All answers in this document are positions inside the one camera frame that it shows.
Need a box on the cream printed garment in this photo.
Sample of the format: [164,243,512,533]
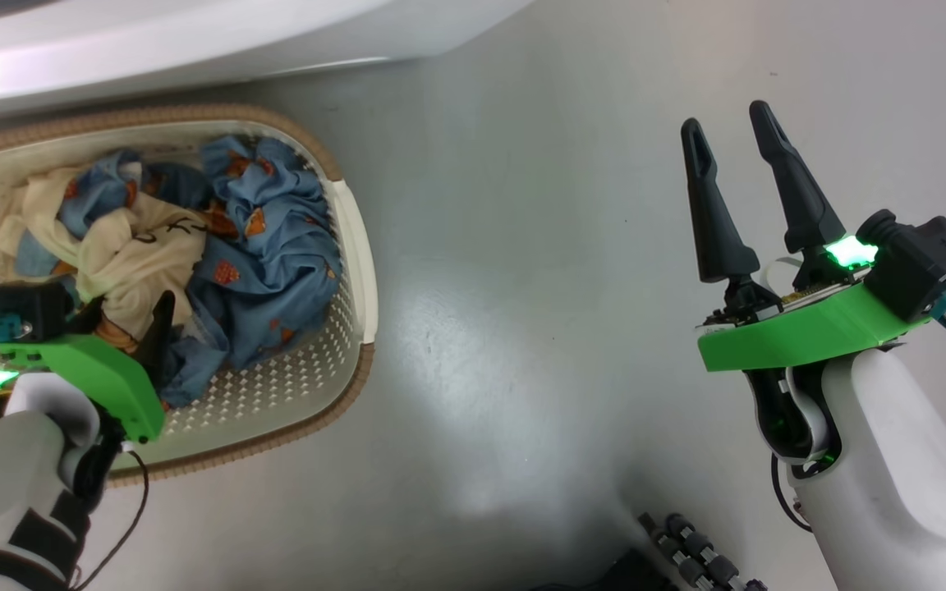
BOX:
[0,167,211,342]

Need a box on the thin black right gripper cable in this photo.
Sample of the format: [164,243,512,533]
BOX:
[770,451,812,534]

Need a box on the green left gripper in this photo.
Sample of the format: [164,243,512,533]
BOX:
[0,290,179,445]

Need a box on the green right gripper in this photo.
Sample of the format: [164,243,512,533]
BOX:
[680,99,935,478]

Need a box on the cream perforated laundry basket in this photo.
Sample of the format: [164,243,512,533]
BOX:
[0,103,379,487]

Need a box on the thin black left gripper cable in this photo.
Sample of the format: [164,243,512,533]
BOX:
[69,447,151,589]

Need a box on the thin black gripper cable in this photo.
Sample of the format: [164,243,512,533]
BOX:
[69,447,151,589]
[770,451,812,534]

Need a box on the white washing machine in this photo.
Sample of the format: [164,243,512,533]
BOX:
[0,0,536,126]

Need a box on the blue cartoon print garment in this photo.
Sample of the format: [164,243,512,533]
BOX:
[13,135,345,410]

